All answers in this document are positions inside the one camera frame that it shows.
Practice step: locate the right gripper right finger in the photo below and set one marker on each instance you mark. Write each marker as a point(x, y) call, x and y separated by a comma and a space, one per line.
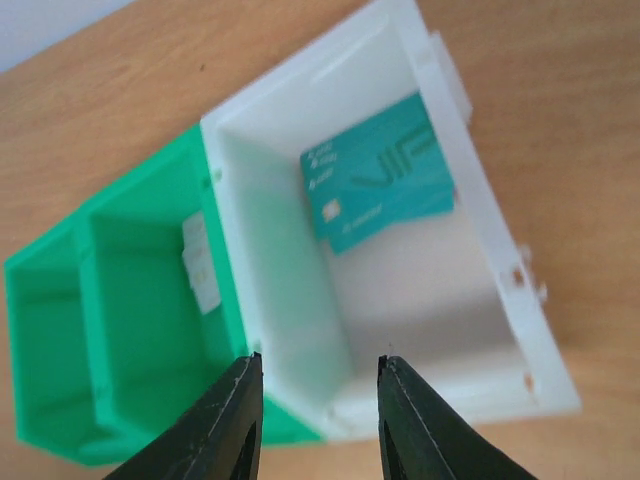
point(422, 437)

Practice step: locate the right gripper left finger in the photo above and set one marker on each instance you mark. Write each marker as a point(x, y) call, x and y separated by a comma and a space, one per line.
point(219, 437)

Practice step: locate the teal card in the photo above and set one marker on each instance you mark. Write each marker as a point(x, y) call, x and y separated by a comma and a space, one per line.
point(361, 219)
point(391, 152)

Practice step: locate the white card magnetic stripe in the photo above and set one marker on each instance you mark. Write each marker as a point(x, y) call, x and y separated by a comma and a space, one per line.
point(199, 265)

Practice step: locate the middle green bin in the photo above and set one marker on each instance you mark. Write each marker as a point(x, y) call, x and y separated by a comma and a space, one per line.
point(152, 351)

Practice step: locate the green bin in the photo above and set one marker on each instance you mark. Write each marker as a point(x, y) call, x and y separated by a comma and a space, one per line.
point(51, 379)
point(152, 351)

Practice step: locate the white bin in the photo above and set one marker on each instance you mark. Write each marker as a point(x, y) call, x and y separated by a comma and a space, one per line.
point(452, 295)

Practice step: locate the left green bin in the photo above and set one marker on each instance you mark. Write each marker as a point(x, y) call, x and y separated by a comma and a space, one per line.
point(51, 379)

